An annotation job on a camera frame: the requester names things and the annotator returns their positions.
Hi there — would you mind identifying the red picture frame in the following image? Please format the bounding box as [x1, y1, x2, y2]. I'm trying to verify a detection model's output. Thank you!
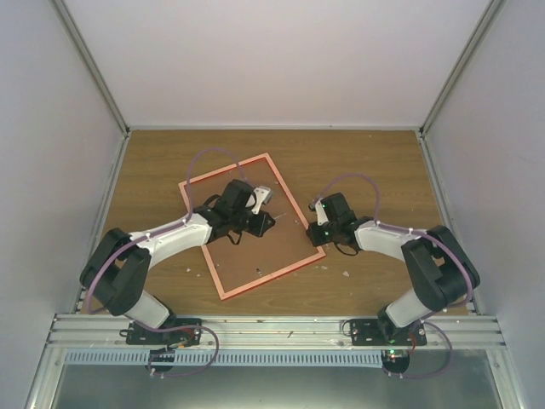
[177, 152, 327, 302]

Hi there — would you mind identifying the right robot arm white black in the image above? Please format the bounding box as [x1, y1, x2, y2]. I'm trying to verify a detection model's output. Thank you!
[307, 193, 480, 345]

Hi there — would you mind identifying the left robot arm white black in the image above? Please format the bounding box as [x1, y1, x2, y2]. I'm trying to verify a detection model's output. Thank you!
[80, 179, 275, 344]

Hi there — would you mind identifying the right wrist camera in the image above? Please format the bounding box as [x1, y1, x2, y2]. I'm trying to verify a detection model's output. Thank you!
[308, 199, 330, 226]

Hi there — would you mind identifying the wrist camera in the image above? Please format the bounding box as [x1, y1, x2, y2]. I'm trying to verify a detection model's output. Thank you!
[247, 186, 273, 215]
[308, 199, 330, 226]

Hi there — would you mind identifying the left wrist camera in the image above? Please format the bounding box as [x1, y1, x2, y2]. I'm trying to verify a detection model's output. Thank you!
[247, 186, 273, 215]

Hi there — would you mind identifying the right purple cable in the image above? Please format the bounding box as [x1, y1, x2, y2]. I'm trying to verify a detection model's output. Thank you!
[313, 173, 473, 380]

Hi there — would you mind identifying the purple cable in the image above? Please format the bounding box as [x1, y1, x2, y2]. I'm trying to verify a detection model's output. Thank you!
[84, 147, 250, 316]
[313, 173, 473, 380]

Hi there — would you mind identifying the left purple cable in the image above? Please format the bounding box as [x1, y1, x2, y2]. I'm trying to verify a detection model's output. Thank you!
[84, 147, 250, 316]

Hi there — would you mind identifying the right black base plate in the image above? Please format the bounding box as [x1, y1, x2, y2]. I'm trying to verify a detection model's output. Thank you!
[341, 318, 427, 348]

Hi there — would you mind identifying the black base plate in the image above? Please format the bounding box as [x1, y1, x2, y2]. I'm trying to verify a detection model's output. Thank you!
[119, 318, 203, 347]
[341, 318, 427, 348]

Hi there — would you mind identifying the aluminium rail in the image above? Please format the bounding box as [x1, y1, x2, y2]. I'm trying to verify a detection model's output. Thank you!
[46, 314, 507, 349]

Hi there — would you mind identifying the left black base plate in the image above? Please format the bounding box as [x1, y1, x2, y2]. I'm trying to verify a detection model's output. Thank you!
[119, 318, 203, 347]

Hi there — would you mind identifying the grey slotted cable duct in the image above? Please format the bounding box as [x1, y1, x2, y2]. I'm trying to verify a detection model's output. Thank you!
[65, 349, 382, 368]

